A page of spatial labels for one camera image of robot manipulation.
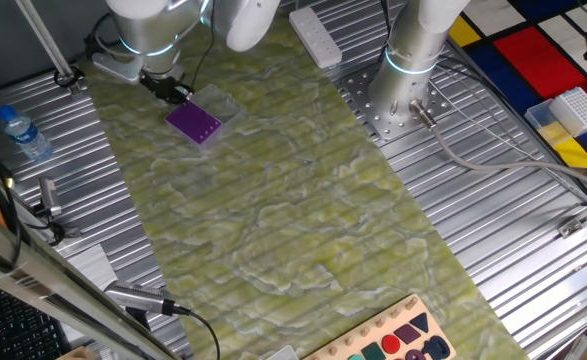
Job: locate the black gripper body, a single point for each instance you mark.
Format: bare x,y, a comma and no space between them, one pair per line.
163,84

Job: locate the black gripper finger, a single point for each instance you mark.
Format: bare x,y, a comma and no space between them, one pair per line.
184,92
171,98

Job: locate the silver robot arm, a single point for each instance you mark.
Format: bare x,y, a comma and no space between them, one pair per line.
408,65

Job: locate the purple pipette tip rack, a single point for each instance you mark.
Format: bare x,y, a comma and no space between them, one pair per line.
190,122

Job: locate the white pipette tip box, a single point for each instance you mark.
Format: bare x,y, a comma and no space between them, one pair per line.
578,111

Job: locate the clear plastic rack lid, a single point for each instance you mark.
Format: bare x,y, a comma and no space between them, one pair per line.
220,105

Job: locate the metal pole stand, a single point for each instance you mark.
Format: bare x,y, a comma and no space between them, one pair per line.
48,45

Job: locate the white power strip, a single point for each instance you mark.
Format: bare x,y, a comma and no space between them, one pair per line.
315,37

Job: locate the clear water bottle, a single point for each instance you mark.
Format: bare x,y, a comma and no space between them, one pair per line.
25,135

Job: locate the green marble pattern mat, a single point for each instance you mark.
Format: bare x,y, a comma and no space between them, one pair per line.
298,225

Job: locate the metal robot mounting plate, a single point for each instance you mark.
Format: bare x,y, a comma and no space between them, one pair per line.
373,115

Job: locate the black keyboard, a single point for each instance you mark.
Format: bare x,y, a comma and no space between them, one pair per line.
23,330

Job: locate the clear plastic container corner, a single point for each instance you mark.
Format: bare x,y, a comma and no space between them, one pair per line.
283,354

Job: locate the wooden shape puzzle board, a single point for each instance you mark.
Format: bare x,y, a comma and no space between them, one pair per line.
373,327

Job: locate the green square puzzle piece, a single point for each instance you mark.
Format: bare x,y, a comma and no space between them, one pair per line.
373,352

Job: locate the red circle puzzle piece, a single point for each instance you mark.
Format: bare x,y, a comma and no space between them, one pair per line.
391,344

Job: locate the purple square puzzle piece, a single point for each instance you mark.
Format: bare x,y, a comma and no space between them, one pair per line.
407,334

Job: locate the blue triangle puzzle piece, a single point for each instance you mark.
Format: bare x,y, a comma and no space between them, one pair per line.
420,321

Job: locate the colourful block pattern mat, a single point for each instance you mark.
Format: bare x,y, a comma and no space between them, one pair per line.
538,60

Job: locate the clear plastic box lid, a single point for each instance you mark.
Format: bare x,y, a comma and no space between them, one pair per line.
548,127

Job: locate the silver depth camera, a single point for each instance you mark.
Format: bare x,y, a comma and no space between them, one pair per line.
133,296

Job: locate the aluminium frame beam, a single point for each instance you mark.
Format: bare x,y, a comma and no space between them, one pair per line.
48,280

